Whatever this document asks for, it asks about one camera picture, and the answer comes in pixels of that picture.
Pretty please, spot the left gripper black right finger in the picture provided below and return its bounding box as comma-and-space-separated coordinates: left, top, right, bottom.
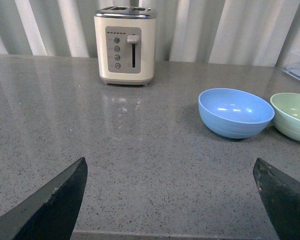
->
253, 158, 300, 240

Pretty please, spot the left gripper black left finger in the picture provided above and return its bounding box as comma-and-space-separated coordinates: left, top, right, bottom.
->
0, 157, 88, 240

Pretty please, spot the green bowl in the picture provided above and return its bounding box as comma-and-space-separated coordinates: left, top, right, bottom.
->
270, 92, 300, 142

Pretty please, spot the blue bowl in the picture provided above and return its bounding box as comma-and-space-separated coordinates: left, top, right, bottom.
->
198, 88, 275, 139

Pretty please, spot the clear plastic container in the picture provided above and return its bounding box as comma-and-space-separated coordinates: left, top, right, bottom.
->
283, 50, 300, 81

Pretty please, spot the cream two-slot toaster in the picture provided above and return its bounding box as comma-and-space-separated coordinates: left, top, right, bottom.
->
94, 6, 157, 86

